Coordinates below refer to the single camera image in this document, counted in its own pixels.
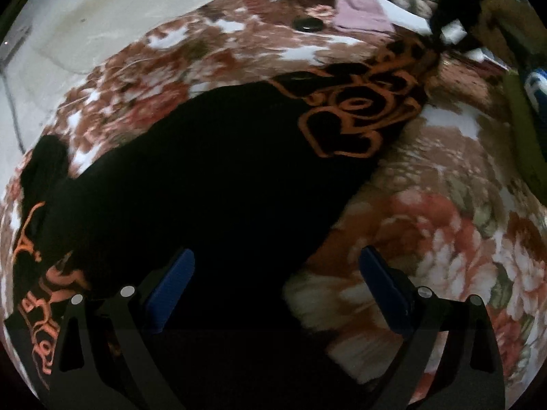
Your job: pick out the black garment with orange print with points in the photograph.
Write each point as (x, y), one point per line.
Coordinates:
(213, 179)

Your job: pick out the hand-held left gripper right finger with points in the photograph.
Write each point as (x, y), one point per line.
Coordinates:
(384, 294)

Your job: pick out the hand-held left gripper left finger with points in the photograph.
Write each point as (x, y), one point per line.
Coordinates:
(171, 290)

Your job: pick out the pink cloth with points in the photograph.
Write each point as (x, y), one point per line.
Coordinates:
(363, 6)

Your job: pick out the olive green cloth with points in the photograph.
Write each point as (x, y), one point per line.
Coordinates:
(523, 132)

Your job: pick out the blue and white object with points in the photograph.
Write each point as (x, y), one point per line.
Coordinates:
(537, 89)

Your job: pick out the floral brown and white blanket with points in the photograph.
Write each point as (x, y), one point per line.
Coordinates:
(427, 230)

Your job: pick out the black round button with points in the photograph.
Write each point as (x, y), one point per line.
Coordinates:
(307, 24)

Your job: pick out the mustard brown cloth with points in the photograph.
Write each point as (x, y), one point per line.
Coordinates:
(500, 25)

